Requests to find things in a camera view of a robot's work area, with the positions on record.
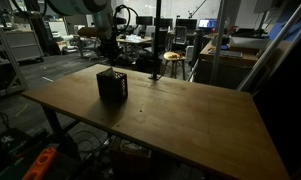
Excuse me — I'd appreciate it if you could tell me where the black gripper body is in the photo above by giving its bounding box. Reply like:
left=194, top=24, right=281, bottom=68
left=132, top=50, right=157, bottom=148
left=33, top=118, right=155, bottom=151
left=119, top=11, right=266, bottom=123
left=98, top=33, right=119, bottom=65

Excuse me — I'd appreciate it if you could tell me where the black perforated box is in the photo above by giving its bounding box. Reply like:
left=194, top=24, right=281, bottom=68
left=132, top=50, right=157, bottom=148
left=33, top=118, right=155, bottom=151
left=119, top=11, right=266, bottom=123
left=96, top=71, right=128, bottom=101

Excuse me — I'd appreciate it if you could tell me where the grey cloth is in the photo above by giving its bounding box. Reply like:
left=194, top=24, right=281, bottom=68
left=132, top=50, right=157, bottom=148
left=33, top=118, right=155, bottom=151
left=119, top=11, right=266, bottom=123
left=102, top=67, right=116, bottom=78

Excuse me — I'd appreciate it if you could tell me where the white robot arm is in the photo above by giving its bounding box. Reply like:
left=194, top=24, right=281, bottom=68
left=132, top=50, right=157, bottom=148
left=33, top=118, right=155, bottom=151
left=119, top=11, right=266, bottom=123
left=47, top=0, right=119, bottom=66

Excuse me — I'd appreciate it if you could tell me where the cardboard box under table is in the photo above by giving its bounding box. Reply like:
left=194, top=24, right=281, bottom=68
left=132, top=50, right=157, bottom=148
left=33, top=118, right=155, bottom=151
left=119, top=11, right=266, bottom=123
left=109, top=137, right=152, bottom=174

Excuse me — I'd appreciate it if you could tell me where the black vertical pole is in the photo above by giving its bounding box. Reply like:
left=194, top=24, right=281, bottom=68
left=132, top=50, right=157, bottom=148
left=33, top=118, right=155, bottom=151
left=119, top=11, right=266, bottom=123
left=150, top=0, right=161, bottom=81

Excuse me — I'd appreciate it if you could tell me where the round wooden stool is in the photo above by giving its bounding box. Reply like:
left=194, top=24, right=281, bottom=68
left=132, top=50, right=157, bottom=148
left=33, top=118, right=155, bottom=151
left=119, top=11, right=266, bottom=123
left=162, top=51, right=186, bottom=79

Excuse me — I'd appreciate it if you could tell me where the lit computer monitor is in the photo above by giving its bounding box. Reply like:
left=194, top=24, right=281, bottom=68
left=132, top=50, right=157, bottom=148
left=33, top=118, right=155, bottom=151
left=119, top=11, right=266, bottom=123
left=198, top=19, right=217, bottom=28

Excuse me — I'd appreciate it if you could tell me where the computer keyboard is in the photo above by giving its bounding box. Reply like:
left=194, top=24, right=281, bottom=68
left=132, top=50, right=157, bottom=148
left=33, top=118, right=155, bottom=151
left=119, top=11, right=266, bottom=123
left=208, top=50, right=243, bottom=58

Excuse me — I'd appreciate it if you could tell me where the wooden side desk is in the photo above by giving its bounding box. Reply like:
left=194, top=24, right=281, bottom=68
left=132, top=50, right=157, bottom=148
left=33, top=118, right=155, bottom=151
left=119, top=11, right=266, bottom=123
left=194, top=42, right=258, bottom=89

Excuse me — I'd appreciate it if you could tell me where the orange plastic tool case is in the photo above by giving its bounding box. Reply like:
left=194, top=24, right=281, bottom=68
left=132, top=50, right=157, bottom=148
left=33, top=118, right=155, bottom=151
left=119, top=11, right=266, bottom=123
left=22, top=147, right=58, bottom=180

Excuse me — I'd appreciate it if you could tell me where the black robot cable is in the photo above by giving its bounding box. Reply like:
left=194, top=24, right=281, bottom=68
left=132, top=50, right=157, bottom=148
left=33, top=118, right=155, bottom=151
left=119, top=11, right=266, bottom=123
left=112, top=4, right=140, bottom=34

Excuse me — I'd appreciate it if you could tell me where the grey metal shelf frame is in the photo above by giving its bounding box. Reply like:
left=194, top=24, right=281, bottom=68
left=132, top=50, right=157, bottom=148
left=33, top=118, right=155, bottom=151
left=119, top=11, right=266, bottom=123
left=0, top=28, right=28, bottom=98

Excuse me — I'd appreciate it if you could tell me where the silver aluminium frame strut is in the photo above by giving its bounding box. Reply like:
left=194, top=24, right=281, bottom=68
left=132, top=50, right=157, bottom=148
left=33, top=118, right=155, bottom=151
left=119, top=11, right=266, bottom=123
left=237, top=3, right=301, bottom=91

